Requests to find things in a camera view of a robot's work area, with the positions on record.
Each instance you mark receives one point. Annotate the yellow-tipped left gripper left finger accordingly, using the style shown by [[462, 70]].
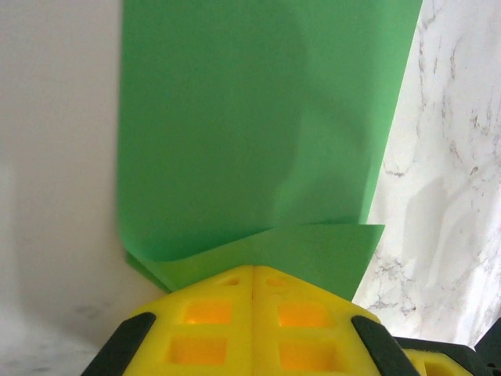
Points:
[[203, 325]]

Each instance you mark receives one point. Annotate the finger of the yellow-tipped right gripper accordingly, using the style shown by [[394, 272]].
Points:
[[442, 360]]

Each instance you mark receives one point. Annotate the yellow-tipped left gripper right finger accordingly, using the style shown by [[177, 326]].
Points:
[[305, 325]]

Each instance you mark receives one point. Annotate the green square paper sheet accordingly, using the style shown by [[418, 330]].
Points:
[[235, 117]]

